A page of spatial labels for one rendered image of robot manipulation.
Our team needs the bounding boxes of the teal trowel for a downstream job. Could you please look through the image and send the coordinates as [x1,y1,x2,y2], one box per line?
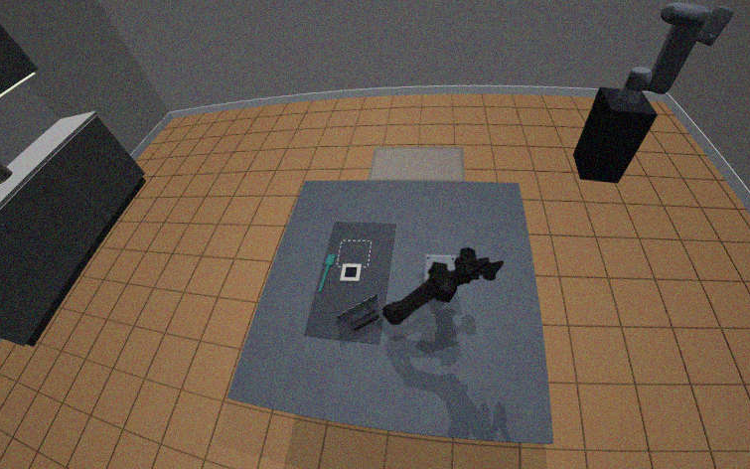
[319,254,335,292]

